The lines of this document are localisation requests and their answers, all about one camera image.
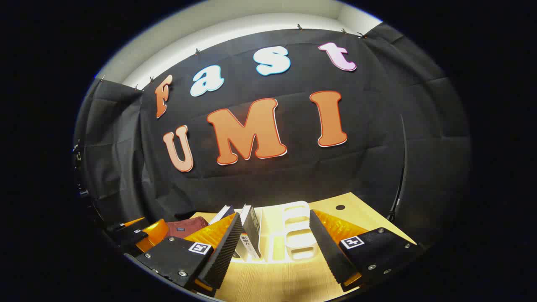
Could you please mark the dark red schoolbag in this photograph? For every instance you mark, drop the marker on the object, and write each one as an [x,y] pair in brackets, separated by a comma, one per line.
[186,227]

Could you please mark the black backdrop cloth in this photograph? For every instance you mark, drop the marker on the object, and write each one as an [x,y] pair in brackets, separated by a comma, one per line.
[293,176]

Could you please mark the blue spine book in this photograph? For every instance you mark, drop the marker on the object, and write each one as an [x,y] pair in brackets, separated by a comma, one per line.
[222,213]

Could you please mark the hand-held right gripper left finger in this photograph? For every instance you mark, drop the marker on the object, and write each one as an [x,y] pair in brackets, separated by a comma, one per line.
[218,256]

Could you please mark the white plastic bookshelf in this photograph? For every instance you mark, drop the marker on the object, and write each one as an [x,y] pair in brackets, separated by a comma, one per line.
[298,235]

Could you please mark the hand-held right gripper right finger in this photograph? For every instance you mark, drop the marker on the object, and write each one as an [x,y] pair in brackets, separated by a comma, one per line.
[329,251]

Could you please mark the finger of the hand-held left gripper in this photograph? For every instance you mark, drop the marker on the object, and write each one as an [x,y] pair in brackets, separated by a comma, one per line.
[153,235]
[126,230]

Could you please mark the grey white spine book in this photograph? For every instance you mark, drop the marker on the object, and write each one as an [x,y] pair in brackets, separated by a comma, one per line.
[251,228]

